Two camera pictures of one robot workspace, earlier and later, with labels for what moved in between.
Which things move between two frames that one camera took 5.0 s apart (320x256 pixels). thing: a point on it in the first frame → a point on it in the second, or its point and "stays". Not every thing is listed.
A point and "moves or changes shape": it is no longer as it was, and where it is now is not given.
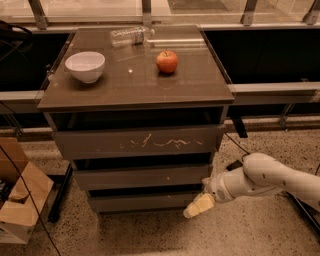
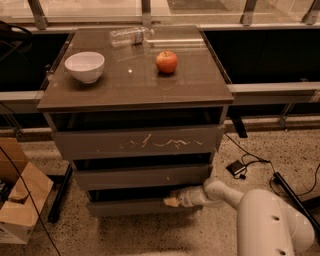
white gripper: x=217 y=189 → x=184 y=198
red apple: x=167 y=61 stays
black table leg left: x=59 y=196 stays
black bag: x=15 y=39 stays
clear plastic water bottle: x=131 y=37 stays
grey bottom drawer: x=141 y=202 moves or changes shape
